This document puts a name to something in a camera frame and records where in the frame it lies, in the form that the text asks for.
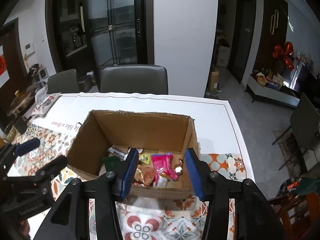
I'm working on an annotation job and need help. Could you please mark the small cardboard box on floor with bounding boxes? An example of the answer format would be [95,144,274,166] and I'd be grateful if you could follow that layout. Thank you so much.
[208,67,220,90]

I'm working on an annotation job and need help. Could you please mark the glass bowl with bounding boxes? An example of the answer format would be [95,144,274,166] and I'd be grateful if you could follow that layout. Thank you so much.
[3,126,16,143]

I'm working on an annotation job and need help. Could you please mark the magenta snack packet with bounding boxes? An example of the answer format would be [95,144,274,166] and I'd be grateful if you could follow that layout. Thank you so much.
[151,152,178,182]

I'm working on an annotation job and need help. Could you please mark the red foil balloons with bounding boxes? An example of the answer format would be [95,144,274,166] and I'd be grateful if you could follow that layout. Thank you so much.
[272,42,294,71]

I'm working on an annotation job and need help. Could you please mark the glass sliding door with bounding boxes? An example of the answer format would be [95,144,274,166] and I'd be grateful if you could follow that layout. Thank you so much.
[86,0,148,69]

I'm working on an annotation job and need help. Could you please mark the black mug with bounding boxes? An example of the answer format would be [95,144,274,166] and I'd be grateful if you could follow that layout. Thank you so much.
[14,116,28,134]

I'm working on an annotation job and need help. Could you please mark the grey dining chair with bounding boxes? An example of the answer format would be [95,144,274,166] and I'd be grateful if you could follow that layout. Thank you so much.
[99,65,169,95]
[47,69,80,94]

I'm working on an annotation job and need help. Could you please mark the white low cabinet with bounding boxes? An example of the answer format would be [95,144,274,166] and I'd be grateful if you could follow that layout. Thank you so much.
[245,76,299,108]

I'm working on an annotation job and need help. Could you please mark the person's left hand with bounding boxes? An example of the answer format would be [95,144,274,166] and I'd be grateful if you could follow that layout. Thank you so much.
[18,219,30,239]

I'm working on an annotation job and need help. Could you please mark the gold Fortune Biscuits packet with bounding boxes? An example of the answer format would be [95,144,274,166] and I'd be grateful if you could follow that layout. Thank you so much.
[133,165,156,186]

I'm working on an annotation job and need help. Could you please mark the brown cardboard box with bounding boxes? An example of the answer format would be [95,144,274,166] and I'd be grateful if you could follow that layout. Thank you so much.
[67,109,201,201]

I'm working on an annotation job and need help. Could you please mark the gold wrapped candy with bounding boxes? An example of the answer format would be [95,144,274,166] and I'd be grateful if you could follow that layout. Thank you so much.
[174,159,183,176]

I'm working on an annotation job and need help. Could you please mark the patterned tile table mat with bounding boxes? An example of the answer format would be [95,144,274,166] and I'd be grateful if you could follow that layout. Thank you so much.
[12,125,247,239]

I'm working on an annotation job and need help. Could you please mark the red fu character poster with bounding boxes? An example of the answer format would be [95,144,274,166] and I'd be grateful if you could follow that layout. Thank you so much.
[0,46,9,86]

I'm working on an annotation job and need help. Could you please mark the printed snack bag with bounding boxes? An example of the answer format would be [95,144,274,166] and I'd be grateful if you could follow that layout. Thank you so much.
[31,93,61,116]

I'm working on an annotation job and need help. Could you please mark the metal hot pot cooker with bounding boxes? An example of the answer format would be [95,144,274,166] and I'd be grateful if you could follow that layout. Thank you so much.
[7,85,36,116]

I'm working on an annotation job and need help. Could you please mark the dark chair at right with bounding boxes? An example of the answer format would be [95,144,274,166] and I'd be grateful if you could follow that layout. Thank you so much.
[272,93,319,171]

